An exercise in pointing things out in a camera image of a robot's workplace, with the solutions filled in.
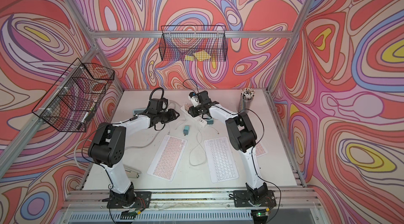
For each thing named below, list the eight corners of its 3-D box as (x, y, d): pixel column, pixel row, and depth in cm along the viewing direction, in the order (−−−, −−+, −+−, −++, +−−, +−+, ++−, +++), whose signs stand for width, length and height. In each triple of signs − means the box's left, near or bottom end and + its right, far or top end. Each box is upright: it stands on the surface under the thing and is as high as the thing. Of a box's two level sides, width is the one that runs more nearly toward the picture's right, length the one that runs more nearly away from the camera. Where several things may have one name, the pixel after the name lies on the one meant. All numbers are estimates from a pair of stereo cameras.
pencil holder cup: (238, 113, 107) (244, 96, 93) (237, 105, 111) (242, 88, 97) (249, 113, 107) (256, 96, 93) (247, 105, 111) (253, 88, 97)
